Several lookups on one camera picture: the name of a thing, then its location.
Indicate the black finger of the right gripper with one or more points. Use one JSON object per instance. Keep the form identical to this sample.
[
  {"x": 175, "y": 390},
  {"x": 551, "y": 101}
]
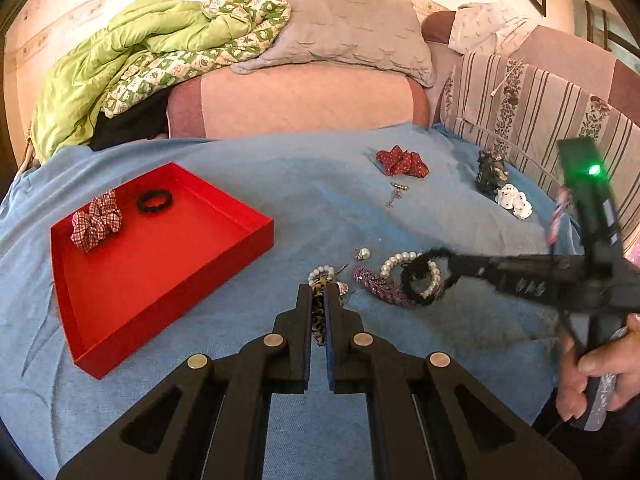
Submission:
[{"x": 529, "y": 277}]

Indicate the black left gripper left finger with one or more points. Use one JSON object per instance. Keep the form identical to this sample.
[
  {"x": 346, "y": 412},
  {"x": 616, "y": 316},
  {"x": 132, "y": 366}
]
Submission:
[{"x": 208, "y": 418}]

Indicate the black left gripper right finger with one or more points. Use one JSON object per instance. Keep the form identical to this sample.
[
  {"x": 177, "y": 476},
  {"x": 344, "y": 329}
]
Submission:
[{"x": 429, "y": 418}]

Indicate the red plaid scrunchie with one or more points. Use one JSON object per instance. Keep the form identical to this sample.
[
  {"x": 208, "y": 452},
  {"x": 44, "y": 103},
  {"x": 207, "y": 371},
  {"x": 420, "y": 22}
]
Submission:
[{"x": 102, "y": 218}]

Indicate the person's right hand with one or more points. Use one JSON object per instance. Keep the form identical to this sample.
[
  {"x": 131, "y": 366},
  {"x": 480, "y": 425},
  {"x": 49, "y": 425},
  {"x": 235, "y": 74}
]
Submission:
[{"x": 620, "y": 357}]

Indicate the white flower hair clip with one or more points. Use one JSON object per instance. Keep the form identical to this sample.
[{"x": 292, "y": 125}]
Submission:
[{"x": 512, "y": 199}]

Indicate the pink rhinestone hair clip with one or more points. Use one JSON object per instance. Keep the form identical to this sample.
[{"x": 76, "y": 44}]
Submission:
[{"x": 380, "y": 288}]

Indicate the red tray box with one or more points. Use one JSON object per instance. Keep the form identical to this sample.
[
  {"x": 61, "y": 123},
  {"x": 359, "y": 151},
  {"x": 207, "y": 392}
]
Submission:
[{"x": 181, "y": 238}]

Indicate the striped floral pillow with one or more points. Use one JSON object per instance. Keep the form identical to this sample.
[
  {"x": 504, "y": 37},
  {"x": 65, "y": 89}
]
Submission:
[{"x": 524, "y": 111}]

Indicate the pearl earring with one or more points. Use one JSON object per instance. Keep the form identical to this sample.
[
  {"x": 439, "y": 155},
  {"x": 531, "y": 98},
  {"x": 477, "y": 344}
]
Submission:
[{"x": 362, "y": 254}]

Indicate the small silver key charm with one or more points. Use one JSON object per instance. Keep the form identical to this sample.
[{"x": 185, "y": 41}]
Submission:
[{"x": 398, "y": 190}]

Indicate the blue bed blanket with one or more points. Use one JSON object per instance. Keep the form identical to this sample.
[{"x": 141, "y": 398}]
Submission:
[{"x": 326, "y": 198}]

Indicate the red polka dot bow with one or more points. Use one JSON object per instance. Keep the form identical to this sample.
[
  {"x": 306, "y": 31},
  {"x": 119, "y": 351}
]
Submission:
[{"x": 398, "y": 161}]

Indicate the white patterned cloth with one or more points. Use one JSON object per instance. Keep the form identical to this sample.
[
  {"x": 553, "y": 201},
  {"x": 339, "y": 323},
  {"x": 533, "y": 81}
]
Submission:
[{"x": 489, "y": 28}]

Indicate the black garment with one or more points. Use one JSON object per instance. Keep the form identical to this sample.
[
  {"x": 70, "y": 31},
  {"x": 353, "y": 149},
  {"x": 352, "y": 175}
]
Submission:
[{"x": 144, "y": 121}]

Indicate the grey pillow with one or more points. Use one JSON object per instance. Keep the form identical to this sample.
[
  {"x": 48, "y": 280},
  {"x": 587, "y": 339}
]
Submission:
[{"x": 382, "y": 34}]

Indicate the pink bolster cushion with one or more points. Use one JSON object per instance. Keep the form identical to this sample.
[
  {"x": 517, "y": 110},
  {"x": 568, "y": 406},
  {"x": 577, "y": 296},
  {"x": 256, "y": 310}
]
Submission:
[{"x": 292, "y": 99}]

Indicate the green quilted comforter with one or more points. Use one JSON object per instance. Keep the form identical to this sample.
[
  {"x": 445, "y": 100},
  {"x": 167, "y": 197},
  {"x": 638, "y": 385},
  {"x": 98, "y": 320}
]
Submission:
[{"x": 148, "y": 47}]

